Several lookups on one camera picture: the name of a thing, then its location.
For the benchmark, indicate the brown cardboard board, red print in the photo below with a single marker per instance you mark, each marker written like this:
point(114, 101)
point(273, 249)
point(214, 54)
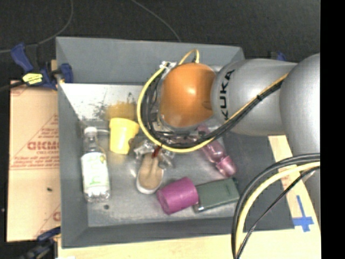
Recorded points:
point(29, 133)

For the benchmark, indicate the pink clear plastic bottle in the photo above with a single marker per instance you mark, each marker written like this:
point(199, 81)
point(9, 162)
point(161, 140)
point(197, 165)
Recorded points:
point(218, 152)

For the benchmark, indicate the black cylinder on white bracket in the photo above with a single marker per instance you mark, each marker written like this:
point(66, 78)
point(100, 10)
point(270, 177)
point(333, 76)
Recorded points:
point(167, 65)

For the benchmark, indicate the dark green flat block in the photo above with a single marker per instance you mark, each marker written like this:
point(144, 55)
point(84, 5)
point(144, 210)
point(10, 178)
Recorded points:
point(218, 194)

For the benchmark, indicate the purple cylinder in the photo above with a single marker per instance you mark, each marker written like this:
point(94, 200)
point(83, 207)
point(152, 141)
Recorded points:
point(178, 196)

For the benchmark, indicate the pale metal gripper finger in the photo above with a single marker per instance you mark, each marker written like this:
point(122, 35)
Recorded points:
point(143, 148)
point(167, 158)

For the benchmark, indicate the grey metal bin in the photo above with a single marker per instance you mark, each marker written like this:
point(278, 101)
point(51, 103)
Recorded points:
point(126, 212)

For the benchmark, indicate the yellow cup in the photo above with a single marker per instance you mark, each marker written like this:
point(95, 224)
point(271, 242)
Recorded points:
point(121, 136)

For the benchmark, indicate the beige and white small shoe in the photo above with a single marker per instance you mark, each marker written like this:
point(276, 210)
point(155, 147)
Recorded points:
point(149, 175)

